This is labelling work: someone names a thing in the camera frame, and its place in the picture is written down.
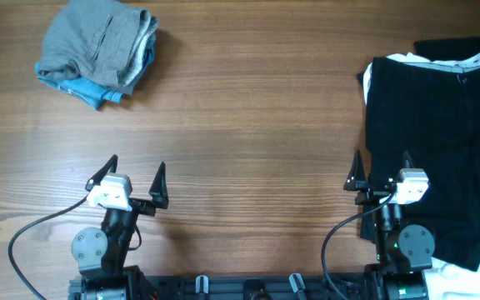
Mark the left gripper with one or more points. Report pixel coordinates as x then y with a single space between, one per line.
157 192

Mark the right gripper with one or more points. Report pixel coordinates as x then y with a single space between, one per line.
357 181

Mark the black shorts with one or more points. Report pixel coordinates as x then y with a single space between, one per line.
431 133

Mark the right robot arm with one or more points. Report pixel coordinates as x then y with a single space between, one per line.
404 249

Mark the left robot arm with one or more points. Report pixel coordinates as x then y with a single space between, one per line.
100 252

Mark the blue folded garment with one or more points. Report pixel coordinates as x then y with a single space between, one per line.
91 93

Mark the white Puma t-shirt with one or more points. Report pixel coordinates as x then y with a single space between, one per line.
465 279

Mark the grey folded garment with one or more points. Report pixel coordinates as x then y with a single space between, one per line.
109 43

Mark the black garment at back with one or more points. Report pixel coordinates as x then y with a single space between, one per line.
446 49

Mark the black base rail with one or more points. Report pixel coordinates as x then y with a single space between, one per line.
294 286

